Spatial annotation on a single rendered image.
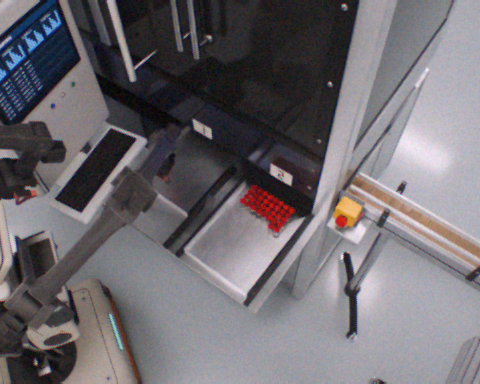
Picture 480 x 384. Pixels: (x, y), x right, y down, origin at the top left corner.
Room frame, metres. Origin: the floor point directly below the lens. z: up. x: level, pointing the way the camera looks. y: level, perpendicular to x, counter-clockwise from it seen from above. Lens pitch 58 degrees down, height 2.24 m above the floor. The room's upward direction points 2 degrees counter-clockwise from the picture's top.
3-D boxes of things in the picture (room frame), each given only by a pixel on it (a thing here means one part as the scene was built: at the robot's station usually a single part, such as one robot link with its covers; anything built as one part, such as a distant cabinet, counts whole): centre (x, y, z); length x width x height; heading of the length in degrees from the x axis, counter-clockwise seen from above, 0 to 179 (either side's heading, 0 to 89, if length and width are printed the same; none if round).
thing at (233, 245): (0.66, 0.00, 0.90); 0.34 x 0.26 x 0.04; 142
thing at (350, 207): (0.68, -0.34, 0.99); 0.08 x 0.07 x 0.07; 142
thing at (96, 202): (1.03, 0.63, 0.79); 0.45 x 0.28 x 0.03; 153
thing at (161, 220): (0.79, 0.11, 0.87); 0.70 x 0.48 x 0.02; 52
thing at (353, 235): (0.71, -0.38, 0.87); 0.14 x 0.13 x 0.02; 142
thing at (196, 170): (0.95, 0.20, 0.90); 0.34 x 0.26 x 0.04; 142
